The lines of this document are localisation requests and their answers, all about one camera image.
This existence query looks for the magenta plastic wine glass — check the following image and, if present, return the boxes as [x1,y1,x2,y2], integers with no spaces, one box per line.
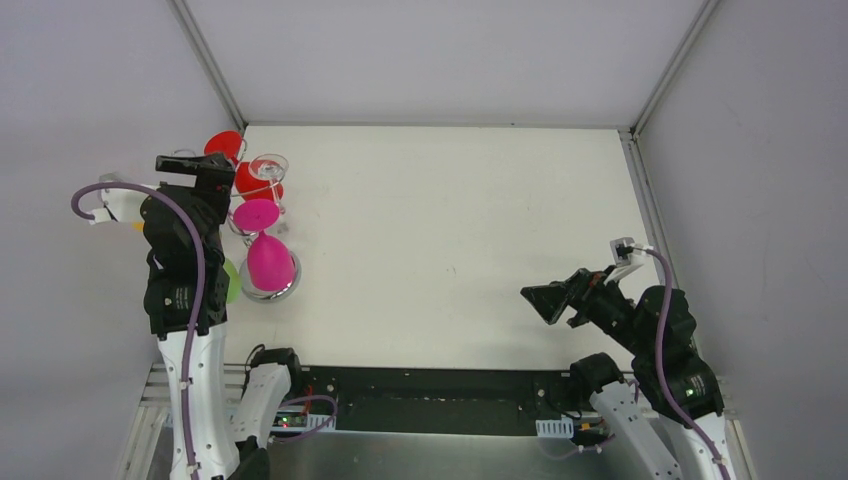
[233,199,297,292]

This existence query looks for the chrome wine glass rack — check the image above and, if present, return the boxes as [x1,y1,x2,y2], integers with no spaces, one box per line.
[226,153,302,303]

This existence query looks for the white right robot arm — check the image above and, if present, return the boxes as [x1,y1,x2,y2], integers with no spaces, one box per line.
[520,266,735,479]

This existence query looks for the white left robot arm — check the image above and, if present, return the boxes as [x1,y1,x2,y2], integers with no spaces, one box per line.
[140,153,305,479]

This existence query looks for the red plastic wine glass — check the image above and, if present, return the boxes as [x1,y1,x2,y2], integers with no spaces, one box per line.
[204,130,269,201]

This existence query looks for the clear wine glass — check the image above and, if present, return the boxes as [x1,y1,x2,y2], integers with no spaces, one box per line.
[248,153,289,216]

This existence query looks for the green plastic wine glass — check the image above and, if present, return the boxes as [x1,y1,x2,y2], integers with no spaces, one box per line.
[223,258,242,304]

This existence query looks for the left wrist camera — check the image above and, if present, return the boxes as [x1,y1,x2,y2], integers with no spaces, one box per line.
[89,187,148,226]

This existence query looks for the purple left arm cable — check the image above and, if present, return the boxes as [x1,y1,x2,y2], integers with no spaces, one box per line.
[70,182,207,480]

